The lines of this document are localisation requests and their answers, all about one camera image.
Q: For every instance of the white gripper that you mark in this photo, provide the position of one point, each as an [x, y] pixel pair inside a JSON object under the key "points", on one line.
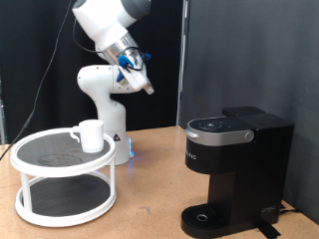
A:
{"points": [[136, 79]]}

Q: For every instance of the white mug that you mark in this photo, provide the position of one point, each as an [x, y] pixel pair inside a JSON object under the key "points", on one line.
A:
{"points": [[91, 137]]}

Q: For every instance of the white two-tier turntable shelf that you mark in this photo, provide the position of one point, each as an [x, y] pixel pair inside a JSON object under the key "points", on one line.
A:
{"points": [[63, 166]]}

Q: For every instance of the grey backdrop panel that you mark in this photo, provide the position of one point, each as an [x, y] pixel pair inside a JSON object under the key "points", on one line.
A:
{"points": [[265, 40]]}

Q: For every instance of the black tape strip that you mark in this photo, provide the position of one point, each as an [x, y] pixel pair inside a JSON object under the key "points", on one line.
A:
{"points": [[268, 230]]}

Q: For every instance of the metal frame pole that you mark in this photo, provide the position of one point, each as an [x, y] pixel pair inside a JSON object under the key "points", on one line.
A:
{"points": [[182, 66]]}

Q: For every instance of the black curtain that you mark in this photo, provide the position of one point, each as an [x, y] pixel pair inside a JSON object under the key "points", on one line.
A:
{"points": [[162, 49]]}

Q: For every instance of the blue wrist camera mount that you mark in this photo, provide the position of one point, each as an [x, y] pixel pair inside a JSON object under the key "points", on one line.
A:
{"points": [[121, 79]]}

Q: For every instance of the black Keurig coffee machine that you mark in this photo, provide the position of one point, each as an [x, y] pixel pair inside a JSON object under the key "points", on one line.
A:
{"points": [[246, 166]]}

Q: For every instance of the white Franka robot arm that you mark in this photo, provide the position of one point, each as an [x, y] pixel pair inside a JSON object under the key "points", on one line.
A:
{"points": [[99, 79]]}

